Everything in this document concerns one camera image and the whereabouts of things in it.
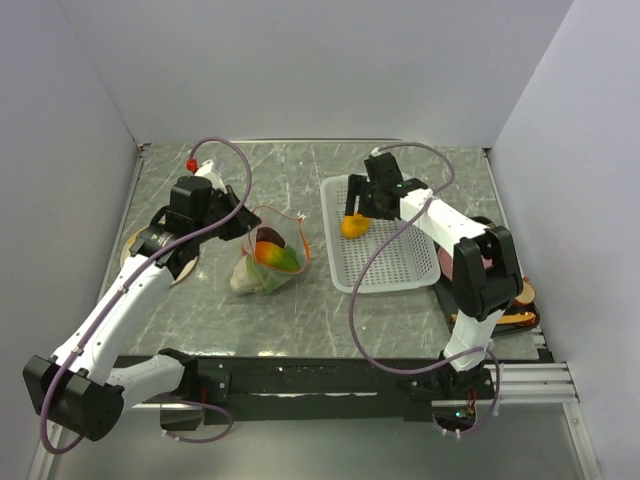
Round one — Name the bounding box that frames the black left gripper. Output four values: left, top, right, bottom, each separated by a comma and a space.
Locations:
193, 184, 261, 243

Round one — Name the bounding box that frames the orange lemon fruit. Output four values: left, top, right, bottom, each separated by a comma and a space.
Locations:
341, 213, 371, 239

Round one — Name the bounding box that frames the white cauliflower toy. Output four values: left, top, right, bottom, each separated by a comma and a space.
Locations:
229, 255, 265, 295

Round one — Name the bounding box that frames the clear zip bag orange zipper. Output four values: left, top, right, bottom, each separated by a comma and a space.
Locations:
229, 205, 311, 295

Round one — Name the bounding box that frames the green orange mango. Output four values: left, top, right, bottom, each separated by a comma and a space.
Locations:
254, 242, 300, 272

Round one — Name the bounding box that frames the dark red apple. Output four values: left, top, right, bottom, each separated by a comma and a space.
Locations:
256, 227, 286, 249

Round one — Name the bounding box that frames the watermelon slice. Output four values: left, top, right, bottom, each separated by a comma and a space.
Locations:
247, 263, 294, 294

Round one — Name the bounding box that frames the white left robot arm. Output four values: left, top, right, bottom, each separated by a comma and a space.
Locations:
23, 173, 260, 441

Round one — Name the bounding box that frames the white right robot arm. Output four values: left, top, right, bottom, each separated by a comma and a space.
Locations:
345, 151, 523, 398

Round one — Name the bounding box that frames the white plastic basket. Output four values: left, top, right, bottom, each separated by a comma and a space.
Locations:
320, 175, 441, 294

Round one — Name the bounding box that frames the yellow round plate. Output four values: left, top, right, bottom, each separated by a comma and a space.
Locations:
120, 227, 199, 287

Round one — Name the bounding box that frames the pink plate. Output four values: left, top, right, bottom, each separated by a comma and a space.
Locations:
437, 247, 453, 280

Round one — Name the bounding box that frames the black tray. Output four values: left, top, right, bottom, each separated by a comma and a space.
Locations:
432, 215, 543, 341

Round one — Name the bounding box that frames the brown cup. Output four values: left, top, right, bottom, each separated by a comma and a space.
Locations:
513, 277, 536, 306

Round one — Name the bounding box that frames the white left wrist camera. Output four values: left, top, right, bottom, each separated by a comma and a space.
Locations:
186, 157, 224, 185

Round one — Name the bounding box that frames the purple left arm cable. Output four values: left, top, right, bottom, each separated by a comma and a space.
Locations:
38, 137, 251, 454

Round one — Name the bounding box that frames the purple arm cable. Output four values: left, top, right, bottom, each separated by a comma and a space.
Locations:
348, 142, 501, 437
38, 137, 251, 454

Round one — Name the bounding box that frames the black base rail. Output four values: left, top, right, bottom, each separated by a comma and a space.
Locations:
138, 346, 556, 434

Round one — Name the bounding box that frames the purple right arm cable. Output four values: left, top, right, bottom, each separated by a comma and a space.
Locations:
348, 142, 501, 437

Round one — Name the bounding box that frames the aluminium frame rail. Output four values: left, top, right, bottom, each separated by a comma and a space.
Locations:
29, 357, 581, 479

